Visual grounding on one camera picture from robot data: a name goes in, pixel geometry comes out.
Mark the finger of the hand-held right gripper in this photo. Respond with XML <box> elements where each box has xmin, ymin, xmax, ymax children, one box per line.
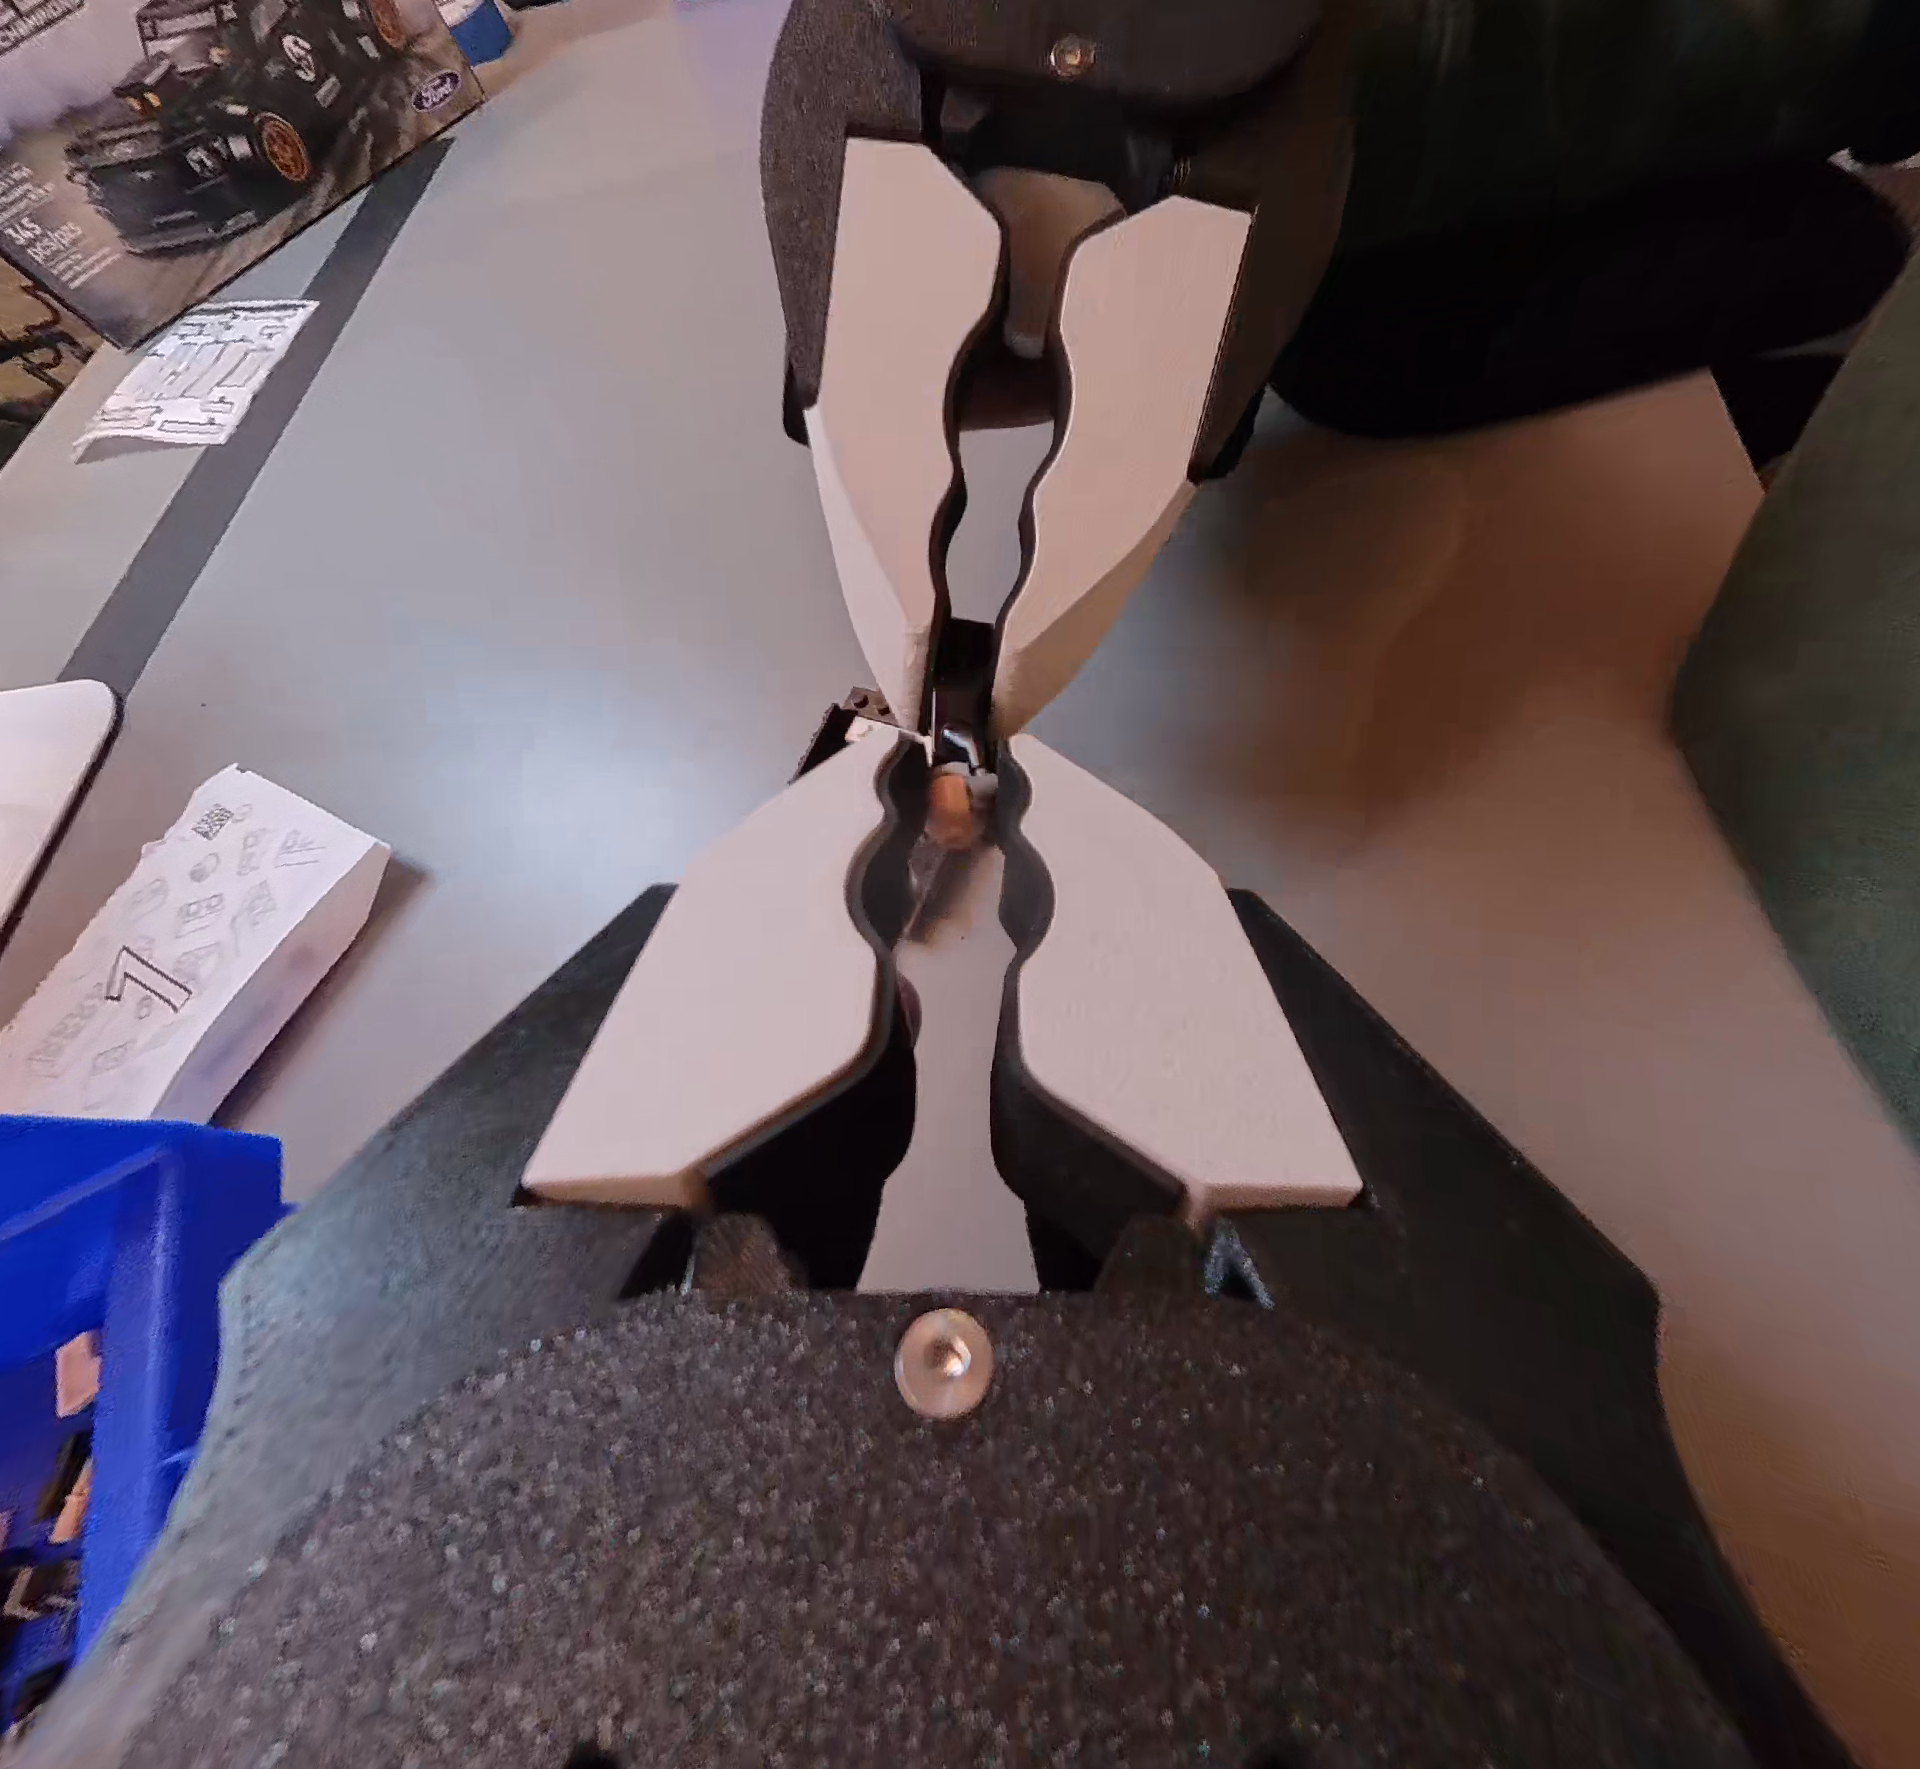
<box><xmin>805</xmin><ymin>136</ymin><xmax>1008</xmax><ymax>721</ymax></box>
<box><xmin>992</xmin><ymin>196</ymin><xmax>1256</xmax><ymax>737</ymax></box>

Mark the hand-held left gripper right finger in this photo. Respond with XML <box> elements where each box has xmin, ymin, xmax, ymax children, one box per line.
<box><xmin>992</xmin><ymin>743</ymin><xmax>1368</xmax><ymax>1225</ymax></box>

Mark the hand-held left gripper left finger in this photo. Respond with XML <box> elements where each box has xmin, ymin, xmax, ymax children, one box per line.
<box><xmin>527</xmin><ymin>743</ymin><xmax>917</xmax><ymax>1217</ymax></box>

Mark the black lego car chassis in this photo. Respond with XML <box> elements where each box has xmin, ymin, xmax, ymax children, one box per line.
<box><xmin>797</xmin><ymin>699</ymin><xmax>904</xmax><ymax>781</ymax></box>

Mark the blue plastic bin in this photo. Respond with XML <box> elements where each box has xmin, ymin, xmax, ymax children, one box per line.
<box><xmin>0</xmin><ymin>1118</ymin><xmax>288</xmax><ymax>1713</ymax></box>

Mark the person's right forearm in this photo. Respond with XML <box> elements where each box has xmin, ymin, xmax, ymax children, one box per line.
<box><xmin>1322</xmin><ymin>0</ymin><xmax>1920</xmax><ymax>257</ymax></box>

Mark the lego set cardboard box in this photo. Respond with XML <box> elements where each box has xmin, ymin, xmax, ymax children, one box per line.
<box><xmin>0</xmin><ymin>0</ymin><xmax>481</xmax><ymax>347</ymax></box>

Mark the heap of loose lego parts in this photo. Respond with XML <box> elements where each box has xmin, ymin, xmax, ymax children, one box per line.
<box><xmin>0</xmin><ymin>1335</ymin><xmax>106</xmax><ymax>1652</ymax></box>

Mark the white printed paper bag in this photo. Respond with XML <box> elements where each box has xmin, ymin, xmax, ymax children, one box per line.
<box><xmin>0</xmin><ymin>764</ymin><xmax>391</xmax><ymax>1126</ymax></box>

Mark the small white printed sheet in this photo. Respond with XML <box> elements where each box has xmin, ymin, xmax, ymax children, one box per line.
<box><xmin>76</xmin><ymin>301</ymin><xmax>318</xmax><ymax>457</ymax></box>

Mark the white book stand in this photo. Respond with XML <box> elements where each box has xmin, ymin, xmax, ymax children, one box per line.
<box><xmin>0</xmin><ymin>681</ymin><xmax>123</xmax><ymax>947</ymax></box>

